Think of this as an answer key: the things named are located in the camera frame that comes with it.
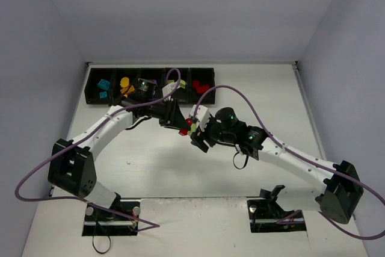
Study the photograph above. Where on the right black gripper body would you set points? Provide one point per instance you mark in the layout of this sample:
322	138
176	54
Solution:
201	138

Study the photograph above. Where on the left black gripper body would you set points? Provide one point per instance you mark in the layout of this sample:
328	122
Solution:
172	113

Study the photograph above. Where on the red long lego brick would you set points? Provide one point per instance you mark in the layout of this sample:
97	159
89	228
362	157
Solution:
185	130

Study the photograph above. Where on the yellow green lego brick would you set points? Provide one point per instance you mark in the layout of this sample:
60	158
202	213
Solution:
192	128

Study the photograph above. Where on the lime green lego brick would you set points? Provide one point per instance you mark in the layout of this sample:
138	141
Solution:
182	84

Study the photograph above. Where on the red small lego brick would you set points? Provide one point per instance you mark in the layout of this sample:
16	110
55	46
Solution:
195	84

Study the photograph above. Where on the orange yellow lego brick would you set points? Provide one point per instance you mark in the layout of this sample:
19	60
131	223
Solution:
125	82

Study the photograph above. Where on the red curved lego brick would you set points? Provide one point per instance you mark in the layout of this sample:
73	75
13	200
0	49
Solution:
201	89

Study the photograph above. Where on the small teal lego brick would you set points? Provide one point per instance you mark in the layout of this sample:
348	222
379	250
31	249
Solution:
103	94

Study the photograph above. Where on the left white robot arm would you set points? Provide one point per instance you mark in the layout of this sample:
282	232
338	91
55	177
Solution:
74	171

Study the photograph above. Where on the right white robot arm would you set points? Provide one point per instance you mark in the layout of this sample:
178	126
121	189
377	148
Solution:
339	194

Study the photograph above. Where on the orange long lego brick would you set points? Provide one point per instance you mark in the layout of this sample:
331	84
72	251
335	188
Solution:
127	90

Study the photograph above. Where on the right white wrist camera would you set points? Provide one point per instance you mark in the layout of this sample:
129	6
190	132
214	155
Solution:
200	115

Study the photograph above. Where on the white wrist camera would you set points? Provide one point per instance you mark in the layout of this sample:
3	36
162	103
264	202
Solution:
200	115
169	88

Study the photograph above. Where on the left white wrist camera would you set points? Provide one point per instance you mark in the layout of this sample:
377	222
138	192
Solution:
169	88

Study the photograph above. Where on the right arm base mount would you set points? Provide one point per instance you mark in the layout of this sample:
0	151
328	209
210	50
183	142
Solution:
267	216

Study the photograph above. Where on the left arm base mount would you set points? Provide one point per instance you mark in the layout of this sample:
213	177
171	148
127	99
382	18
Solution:
98	222

